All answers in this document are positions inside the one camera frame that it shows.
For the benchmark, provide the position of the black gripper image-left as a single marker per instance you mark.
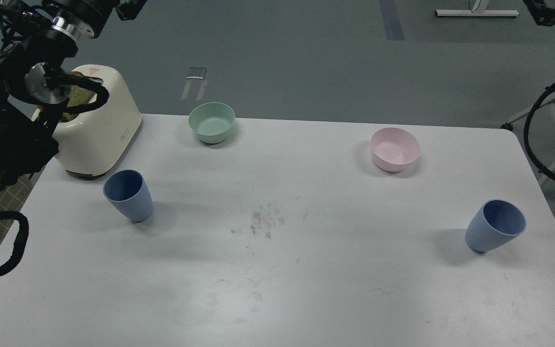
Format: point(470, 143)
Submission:
point(87, 18)

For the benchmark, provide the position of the blue cup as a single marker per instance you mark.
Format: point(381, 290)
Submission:
point(495, 223)
point(128, 192)

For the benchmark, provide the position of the black robot arm image-left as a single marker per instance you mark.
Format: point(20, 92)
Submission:
point(35, 91)

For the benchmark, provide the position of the toast slice front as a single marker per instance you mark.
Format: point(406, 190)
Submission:
point(79, 96)

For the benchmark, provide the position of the cream toaster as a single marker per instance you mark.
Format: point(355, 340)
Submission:
point(92, 143)

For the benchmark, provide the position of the green bowl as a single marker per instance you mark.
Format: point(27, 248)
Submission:
point(212, 123)

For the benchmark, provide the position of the pink bowl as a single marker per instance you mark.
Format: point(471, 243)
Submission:
point(394, 149)

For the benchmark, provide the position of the white stand base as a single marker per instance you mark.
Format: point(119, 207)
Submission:
point(478, 9)

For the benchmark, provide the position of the black cable image-right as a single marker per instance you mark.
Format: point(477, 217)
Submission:
point(539, 135)

